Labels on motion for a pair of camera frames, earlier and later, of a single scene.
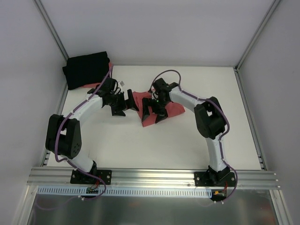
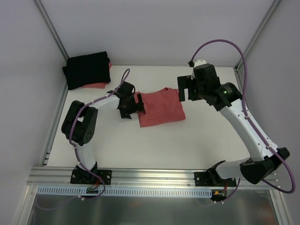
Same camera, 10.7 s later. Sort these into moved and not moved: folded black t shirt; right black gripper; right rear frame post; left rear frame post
Moved: right black gripper
Not moved: right rear frame post; folded black t shirt; left rear frame post
